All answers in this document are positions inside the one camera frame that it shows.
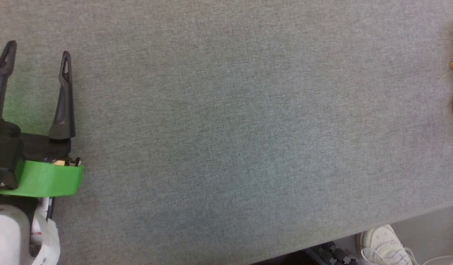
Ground black ridged base part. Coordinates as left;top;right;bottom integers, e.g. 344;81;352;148
304;241;359;265

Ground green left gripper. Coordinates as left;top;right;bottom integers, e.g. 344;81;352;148
0;40;84;198

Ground white sneaker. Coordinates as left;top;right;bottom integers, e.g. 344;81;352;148
360;225;418;265

